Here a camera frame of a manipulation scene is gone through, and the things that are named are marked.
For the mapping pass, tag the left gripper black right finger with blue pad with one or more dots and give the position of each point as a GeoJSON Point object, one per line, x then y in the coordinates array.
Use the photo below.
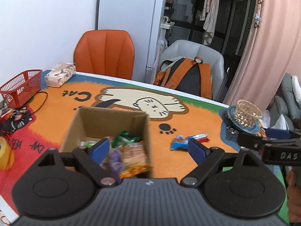
{"type": "Point", "coordinates": [236, 184]}

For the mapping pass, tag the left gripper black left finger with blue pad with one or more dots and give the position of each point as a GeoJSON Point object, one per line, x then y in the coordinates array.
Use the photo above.
{"type": "Point", "coordinates": [60, 184]}

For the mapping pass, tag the white cake snack pack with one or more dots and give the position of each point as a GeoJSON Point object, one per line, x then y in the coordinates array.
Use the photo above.
{"type": "Point", "coordinates": [88, 144]}

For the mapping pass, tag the purple white wafer pack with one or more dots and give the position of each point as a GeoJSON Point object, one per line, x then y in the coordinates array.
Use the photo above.
{"type": "Point", "coordinates": [115, 163]}

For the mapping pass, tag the green biscuit snack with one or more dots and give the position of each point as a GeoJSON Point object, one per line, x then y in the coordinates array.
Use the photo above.
{"type": "Point", "coordinates": [124, 138]}

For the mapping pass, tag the long cracker pack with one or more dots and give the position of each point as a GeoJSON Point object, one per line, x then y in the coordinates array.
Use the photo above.
{"type": "Point", "coordinates": [134, 155]}

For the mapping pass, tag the orange red snack packet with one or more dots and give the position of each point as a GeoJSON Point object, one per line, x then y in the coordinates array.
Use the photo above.
{"type": "Point", "coordinates": [133, 171]}

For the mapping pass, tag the right hand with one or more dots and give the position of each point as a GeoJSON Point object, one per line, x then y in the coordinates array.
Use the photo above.
{"type": "Point", "coordinates": [294, 199]}

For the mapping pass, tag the white plastic bag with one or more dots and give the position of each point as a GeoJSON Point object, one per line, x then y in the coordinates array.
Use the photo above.
{"type": "Point", "coordinates": [274, 120]}

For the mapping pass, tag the blue ceramic plate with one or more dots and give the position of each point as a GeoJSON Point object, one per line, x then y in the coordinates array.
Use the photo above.
{"type": "Point", "coordinates": [253, 130]}

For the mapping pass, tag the grey sofa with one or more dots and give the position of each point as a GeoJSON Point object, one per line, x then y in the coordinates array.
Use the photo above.
{"type": "Point", "coordinates": [287, 99]}

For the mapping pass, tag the woven wicker basket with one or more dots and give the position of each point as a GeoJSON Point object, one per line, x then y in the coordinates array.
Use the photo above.
{"type": "Point", "coordinates": [247, 113]}

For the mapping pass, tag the red white snack packet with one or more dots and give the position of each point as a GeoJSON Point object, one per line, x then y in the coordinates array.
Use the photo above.
{"type": "Point", "coordinates": [199, 137]}

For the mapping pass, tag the yellow tape roll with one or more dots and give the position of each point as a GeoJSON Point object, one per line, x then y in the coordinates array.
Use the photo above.
{"type": "Point", "coordinates": [6, 155]}

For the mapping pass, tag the colourful cat table mat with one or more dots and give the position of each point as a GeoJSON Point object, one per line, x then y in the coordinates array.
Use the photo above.
{"type": "Point", "coordinates": [51, 112]}

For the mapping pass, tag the brown cardboard box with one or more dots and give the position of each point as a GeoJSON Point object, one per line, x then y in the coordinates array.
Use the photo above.
{"type": "Point", "coordinates": [93, 123]}

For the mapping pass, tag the blue snack packet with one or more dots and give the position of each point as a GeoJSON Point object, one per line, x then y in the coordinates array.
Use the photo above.
{"type": "Point", "coordinates": [179, 143]}

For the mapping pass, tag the red plastic basket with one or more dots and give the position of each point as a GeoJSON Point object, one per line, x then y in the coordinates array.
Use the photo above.
{"type": "Point", "coordinates": [21, 88]}

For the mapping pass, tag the pink curtain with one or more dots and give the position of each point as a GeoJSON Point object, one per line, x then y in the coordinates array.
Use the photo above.
{"type": "Point", "coordinates": [272, 49]}

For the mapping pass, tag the tissue pack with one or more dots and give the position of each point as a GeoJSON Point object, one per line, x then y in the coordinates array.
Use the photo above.
{"type": "Point", "coordinates": [60, 74]}

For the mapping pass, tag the orange black backpack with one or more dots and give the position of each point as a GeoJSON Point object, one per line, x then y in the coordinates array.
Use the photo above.
{"type": "Point", "coordinates": [191, 76]}

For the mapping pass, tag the orange chair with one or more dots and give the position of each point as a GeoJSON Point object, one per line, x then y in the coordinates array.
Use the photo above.
{"type": "Point", "coordinates": [105, 52]}

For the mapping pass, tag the grey chair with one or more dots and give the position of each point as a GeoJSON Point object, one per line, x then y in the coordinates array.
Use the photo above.
{"type": "Point", "coordinates": [188, 49]}

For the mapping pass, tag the hanging clothes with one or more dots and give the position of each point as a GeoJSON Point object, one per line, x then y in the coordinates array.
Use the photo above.
{"type": "Point", "coordinates": [208, 15]}

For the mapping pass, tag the white mug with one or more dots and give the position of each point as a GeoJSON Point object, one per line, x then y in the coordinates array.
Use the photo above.
{"type": "Point", "coordinates": [166, 20]}

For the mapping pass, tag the white refrigerator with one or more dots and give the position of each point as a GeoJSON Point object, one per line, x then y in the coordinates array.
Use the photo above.
{"type": "Point", "coordinates": [142, 19]}

